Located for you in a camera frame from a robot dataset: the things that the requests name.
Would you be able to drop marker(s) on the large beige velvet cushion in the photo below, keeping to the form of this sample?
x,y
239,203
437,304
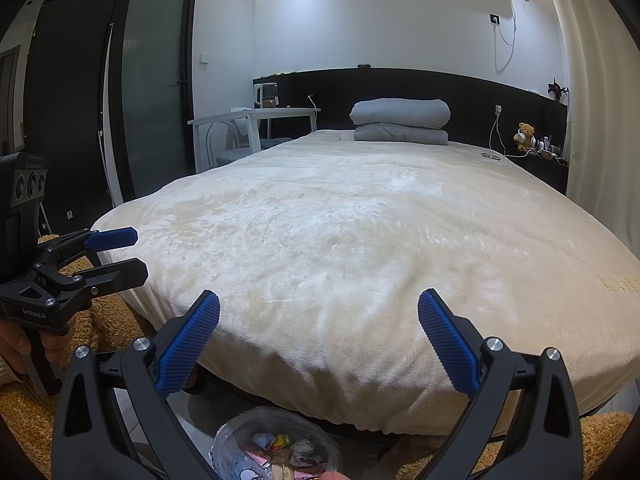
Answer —
x,y
350,240

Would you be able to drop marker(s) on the dark potted plant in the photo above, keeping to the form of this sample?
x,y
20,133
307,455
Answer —
x,y
557,89

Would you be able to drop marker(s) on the white chair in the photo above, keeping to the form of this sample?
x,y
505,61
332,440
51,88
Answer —
x,y
227,142

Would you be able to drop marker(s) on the person's left hand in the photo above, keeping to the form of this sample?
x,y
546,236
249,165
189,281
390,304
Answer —
x,y
12,347

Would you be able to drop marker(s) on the group of small bottles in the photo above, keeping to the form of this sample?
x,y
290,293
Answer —
x,y
548,147

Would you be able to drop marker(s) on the grey folded quilt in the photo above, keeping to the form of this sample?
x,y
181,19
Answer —
x,y
400,117

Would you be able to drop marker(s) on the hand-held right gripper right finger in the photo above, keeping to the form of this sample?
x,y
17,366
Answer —
x,y
450,345

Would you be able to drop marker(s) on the white electric kettle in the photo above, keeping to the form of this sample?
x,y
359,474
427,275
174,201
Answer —
x,y
267,95

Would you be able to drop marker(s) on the black upright panel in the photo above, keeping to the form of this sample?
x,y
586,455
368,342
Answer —
x,y
65,110

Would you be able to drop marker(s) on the frosted glass door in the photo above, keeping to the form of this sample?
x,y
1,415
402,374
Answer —
x,y
155,85

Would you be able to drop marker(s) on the beige curtain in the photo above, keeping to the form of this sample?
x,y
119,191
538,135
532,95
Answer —
x,y
600,100

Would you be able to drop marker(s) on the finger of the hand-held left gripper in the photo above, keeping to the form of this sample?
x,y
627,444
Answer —
x,y
112,237
115,275

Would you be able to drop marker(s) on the brown teddy bear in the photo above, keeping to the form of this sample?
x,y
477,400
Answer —
x,y
525,135

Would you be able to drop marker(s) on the white desk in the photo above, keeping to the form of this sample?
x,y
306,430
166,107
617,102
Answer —
x,y
240,119

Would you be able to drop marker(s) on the black headboard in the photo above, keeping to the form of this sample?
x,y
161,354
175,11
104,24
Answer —
x,y
330,92

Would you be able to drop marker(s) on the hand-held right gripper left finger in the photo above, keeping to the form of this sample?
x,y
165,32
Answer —
x,y
190,345

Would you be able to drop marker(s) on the eyeglasses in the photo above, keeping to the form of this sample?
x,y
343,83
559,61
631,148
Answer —
x,y
490,155

